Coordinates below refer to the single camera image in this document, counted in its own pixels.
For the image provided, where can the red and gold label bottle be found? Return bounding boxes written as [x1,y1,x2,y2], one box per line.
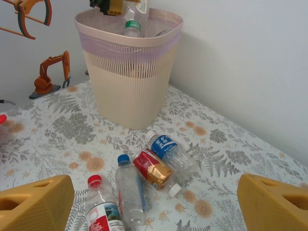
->
[132,148,182,198]

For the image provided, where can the beige ribbed plastic bin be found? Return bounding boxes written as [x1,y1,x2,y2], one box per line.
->
[74,7,184,130]

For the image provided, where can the red cap red label bottle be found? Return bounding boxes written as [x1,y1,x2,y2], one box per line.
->
[85,174,126,231]

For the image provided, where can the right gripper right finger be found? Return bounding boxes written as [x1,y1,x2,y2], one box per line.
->
[237,173,308,231]

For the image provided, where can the blue label white cap bottle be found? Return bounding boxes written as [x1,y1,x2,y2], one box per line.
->
[145,130,198,178]

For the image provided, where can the clear bottle blue strip label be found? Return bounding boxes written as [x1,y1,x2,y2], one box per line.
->
[115,154,147,224]

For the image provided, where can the floral tablecloth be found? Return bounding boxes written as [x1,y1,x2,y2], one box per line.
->
[0,80,308,231]

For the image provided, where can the orange claw gripper sticker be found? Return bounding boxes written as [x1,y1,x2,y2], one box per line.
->
[0,0,53,40]

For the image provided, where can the clear bottle green cap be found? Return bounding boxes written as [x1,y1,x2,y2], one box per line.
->
[121,0,151,39]

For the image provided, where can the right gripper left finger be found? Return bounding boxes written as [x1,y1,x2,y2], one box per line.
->
[0,174,75,231]

